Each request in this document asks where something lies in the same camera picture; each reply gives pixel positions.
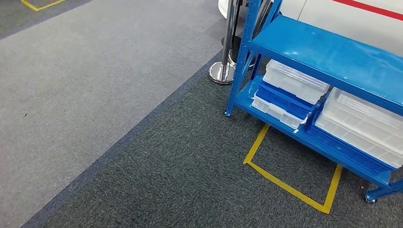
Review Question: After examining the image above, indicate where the blue metal shelf rack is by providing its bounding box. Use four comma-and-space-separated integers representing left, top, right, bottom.
224, 0, 403, 204

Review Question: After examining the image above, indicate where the yellow floor tape line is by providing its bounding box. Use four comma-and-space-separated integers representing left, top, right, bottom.
323, 164, 344, 215
242, 123, 332, 215

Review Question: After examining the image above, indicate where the white car with red stripe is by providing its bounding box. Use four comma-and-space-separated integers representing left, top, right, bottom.
218, 0, 403, 57

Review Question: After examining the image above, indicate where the yellow floor tape square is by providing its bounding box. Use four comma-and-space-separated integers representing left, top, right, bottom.
20, 0, 66, 12

